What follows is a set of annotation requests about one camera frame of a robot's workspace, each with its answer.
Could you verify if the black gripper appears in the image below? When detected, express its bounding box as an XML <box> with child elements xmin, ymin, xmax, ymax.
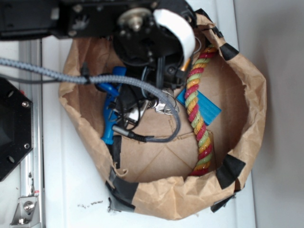
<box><xmin>113</xmin><ymin>0</ymin><xmax>197</xmax><ymax>89</ymax></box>

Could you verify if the silver keys bunch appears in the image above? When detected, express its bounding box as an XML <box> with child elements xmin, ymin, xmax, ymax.
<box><xmin>148</xmin><ymin>88</ymin><xmax>180</xmax><ymax>115</ymax></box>

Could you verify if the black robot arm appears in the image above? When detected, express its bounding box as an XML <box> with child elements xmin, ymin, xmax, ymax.
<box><xmin>0</xmin><ymin>0</ymin><xmax>196</xmax><ymax>89</ymax></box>

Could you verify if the blue plastic toy bottle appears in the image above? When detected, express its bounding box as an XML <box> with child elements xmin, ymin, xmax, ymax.
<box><xmin>95</xmin><ymin>66</ymin><xmax>127</xmax><ymax>145</ymax></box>

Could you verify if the blue ridged plastic block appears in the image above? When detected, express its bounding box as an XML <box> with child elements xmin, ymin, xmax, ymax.
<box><xmin>175</xmin><ymin>89</ymin><xmax>221</xmax><ymax>126</ymax></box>

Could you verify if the brown paper bag bin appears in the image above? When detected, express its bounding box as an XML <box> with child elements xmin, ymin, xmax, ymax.
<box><xmin>59</xmin><ymin>10</ymin><xmax>267</xmax><ymax>220</ymax></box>

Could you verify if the white flat ribbon cable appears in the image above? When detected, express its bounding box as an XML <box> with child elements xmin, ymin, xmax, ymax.
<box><xmin>152</xmin><ymin>9</ymin><xmax>196</xmax><ymax>60</ymax></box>

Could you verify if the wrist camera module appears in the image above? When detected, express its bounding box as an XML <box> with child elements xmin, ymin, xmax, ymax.
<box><xmin>114</xmin><ymin>84</ymin><xmax>149</xmax><ymax>130</ymax></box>

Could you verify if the grey braided cable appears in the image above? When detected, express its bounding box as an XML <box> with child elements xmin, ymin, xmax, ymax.
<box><xmin>0</xmin><ymin>57</ymin><xmax>182</xmax><ymax>143</ymax></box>

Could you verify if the multicolour twisted rope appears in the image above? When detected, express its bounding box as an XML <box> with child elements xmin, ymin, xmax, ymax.
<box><xmin>185</xmin><ymin>45</ymin><xmax>219</xmax><ymax>177</ymax></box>

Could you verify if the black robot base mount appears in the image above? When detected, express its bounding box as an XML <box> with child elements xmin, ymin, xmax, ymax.
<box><xmin>0</xmin><ymin>78</ymin><xmax>32</xmax><ymax>181</ymax></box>

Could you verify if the aluminium extrusion rail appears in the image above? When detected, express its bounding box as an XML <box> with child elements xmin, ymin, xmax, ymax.
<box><xmin>18</xmin><ymin>39</ymin><xmax>46</xmax><ymax>228</ymax></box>

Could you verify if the metal corner bracket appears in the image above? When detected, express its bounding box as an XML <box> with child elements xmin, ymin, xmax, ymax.
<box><xmin>9</xmin><ymin>196</ymin><xmax>40</xmax><ymax>228</ymax></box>

